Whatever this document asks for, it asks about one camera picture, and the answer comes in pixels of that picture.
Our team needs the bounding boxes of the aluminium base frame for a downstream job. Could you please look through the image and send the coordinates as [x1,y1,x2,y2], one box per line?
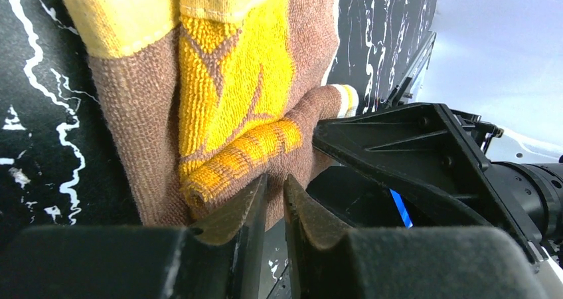
[384,31,436,108]

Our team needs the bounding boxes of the brown and yellow cloth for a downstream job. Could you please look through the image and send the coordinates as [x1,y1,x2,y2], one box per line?
[63,0,359,228]

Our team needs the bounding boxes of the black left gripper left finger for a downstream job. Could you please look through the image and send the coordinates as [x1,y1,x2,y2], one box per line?
[1,175,268,298]

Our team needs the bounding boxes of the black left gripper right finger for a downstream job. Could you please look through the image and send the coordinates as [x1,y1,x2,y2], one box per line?
[283,177,547,298]

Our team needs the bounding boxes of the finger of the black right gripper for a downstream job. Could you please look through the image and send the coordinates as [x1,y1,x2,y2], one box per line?
[305,165,408,230]

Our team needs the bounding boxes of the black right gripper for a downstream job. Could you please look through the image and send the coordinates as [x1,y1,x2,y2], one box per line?
[313,103,562,265]

